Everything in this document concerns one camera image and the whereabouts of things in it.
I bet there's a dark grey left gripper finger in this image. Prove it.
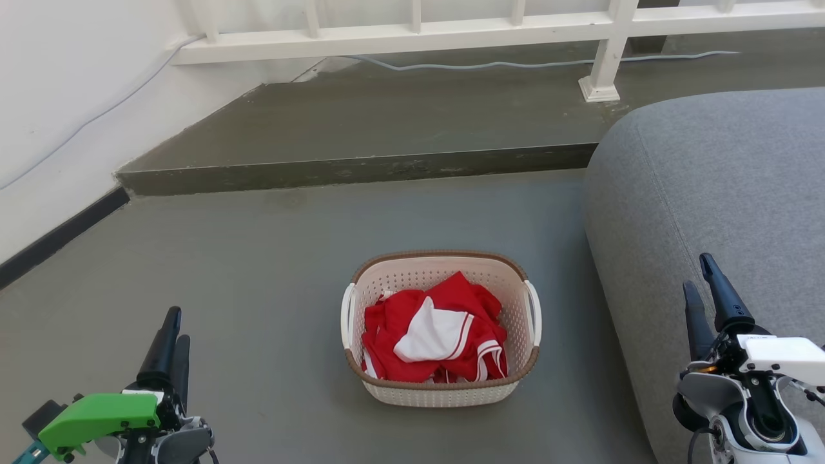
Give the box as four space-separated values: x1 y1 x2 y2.
172 334 191 405
137 306 183 389

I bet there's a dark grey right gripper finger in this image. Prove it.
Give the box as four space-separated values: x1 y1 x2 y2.
699 253 772 336
683 281 716 362

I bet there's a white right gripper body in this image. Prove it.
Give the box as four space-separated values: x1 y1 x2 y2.
686 331 825 421

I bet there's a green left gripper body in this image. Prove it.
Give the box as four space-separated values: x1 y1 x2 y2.
12 387 186 464

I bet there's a beige perforated plastic laundry basket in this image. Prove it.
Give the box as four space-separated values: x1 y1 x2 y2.
340 250 543 408

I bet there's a grey fabric sofa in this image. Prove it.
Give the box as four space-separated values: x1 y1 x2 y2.
584 88 825 464

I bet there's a red and white garment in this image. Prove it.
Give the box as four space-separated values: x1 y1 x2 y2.
361 271 509 384

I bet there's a raised grey concrete step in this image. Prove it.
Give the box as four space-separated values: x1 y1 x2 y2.
115 29 825 197

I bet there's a white metal railing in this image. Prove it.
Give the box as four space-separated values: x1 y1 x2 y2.
171 0 825 103

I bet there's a black wall baseboard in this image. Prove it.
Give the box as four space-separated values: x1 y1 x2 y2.
0 186 131 291

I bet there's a thin grey cable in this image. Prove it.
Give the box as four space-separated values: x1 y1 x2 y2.
0 35 740 191

